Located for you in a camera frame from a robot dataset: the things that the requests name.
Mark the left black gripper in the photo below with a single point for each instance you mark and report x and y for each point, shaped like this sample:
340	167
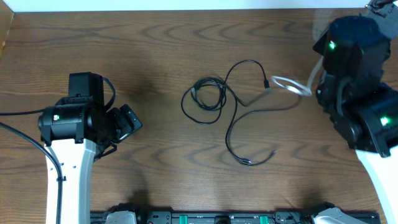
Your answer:
127	127

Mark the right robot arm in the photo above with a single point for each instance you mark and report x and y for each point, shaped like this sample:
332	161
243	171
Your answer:
361	107

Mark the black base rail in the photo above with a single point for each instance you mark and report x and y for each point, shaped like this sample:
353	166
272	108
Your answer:
322	213

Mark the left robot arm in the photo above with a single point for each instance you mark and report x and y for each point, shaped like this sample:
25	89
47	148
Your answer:
77	132

